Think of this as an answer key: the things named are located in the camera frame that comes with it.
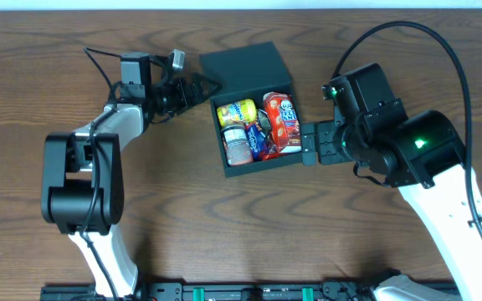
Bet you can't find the small black candy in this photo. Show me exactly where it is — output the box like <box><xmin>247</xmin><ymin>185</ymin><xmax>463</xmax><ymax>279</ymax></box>
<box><xmin>258</xmin><ymin>109</ymin><xmax>272</xmax><ymax>135</ymax></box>

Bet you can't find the red candy bag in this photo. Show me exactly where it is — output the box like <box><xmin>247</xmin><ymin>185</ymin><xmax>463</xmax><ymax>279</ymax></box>
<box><xmin>259</xmin><ymin>129</ymin><xmax>279</xmax><ymax>161</ymax></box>

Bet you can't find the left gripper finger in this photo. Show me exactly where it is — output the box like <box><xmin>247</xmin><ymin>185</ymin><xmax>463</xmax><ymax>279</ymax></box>
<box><xmin>192</xmin><ymin>73</ymin><xmax>221</xmax><ymax>90</ymax></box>
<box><xmin>192</xmin><ymin>83</ymin><xmax>222</xmax><ymax>105</ymax></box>

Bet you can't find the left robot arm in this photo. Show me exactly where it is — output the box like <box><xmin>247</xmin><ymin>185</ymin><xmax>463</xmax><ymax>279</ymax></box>
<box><xmin>41</xmin><ymin>72</ymin><xmax>222</xmax><ymax>300</ymax></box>

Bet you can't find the yellow snack cup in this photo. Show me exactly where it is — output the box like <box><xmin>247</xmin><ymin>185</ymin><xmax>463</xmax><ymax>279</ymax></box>
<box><xmin>217</xmin><ymin>99</ymin><xmax>258</xmax><ymax>127</ymax></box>

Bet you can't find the dark green open box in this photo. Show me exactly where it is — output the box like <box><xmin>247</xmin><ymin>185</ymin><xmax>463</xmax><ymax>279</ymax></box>
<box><xmin>199</xmin><ymin>42</ymin><xmax>302</xmax><ymax>178</ymax></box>

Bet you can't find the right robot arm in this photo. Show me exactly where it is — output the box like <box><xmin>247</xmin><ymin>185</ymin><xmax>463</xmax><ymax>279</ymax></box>
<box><xmin>300</xmin><ymin>99</ymin><xmax>482</xmax><ymax>300</ymax></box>

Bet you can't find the blue Eclipse mints box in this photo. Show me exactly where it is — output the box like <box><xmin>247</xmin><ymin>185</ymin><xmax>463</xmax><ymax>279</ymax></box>
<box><xmin>245</xmin><ymin>122</ymin><xmax>268</xmax><ymax>161</ymax></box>

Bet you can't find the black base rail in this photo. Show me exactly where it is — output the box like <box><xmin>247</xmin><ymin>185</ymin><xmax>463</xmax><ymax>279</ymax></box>
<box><xmin>39</xmin><ymin>269</ymin><xmax>459</xmax><ymax>301</ymax></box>

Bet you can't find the Hello Panda biscuit box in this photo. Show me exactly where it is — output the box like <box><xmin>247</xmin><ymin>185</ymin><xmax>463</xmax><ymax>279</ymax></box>
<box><xmin>264</xmin><ymin>92</ymin><xmax>301</xmax><ymax>155</ymax></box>

